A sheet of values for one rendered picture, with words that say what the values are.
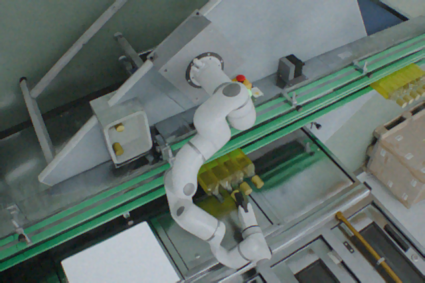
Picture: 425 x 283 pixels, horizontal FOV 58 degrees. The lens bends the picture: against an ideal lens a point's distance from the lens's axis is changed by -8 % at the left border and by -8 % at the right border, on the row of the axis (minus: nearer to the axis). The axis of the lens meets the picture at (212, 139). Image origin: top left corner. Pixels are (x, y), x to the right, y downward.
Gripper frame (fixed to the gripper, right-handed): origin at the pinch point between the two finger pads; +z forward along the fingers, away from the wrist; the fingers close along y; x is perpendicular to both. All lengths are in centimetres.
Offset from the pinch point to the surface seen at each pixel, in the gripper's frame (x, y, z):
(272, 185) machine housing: -20.9, -17.8, 13.2
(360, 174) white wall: -241, -316, 177
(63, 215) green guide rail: 70, 4, 10
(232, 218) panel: 2.6, -13.8, -0.3
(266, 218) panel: -11.3, -14.0, -4.3
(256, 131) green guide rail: -17.3, 4.7, 28.0
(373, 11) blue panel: -120, 10, 95
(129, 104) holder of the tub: 33, 33, 32
